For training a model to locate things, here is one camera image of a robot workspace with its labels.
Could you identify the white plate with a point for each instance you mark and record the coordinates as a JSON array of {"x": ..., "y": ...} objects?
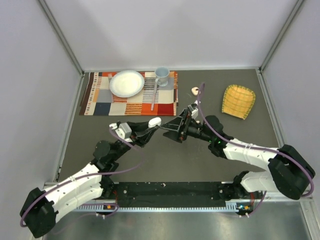
[{"x": 127, "y": 83}]

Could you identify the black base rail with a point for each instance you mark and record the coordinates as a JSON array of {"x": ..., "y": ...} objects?
[{"x": 178, "y": 194}]

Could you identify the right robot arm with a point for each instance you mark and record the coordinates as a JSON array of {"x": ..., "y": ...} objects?
[{"x": 284, "y": 170}]

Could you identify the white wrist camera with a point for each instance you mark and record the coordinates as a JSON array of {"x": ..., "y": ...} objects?
[
  {"x": 122, "y": 130},
  {"x": 193, "y": 109}
]

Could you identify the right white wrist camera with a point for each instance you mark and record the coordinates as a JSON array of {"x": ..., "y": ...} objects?
[{"x": 193, "y": 109}]

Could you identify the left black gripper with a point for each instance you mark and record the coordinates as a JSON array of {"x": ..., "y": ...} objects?
[{"x": 141, "y": 134}]

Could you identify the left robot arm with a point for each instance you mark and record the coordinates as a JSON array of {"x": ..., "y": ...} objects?
[{"x": 43, "y": 208}]

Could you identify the light blue cup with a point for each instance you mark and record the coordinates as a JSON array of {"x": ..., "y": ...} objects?
[{"x": 162, "y": 76}]

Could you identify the yellow woven basket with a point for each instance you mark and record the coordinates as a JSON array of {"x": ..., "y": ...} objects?
[{"x": 238, "y": 101}]

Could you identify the pink earbud case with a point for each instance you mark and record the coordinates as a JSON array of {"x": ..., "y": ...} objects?
[{"x": 195, "y": 91}]

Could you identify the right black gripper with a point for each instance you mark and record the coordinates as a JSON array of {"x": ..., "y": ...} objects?
[{"x": 178, "y": 131}]

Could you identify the white earbud case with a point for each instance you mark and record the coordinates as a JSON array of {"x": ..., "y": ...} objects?
[{"x": 154, "y": 122}]

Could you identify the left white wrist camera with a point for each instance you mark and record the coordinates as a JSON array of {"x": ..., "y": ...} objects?
[{"x": 122, "y": 130}]

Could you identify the patchwork placemat cloth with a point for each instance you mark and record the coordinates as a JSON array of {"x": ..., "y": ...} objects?
[{"x": 99, "y": 101}]

